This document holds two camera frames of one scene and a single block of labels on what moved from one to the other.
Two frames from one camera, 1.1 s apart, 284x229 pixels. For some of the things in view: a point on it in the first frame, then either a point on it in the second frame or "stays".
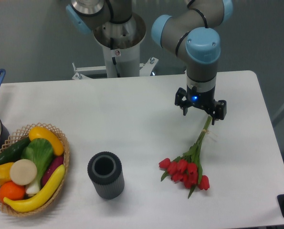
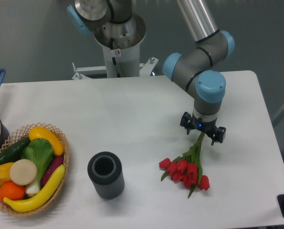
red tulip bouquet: [187, 168] stays
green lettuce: [40, 151] stays
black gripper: [205, 100] -> [188, 122]
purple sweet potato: [55, 162] stays
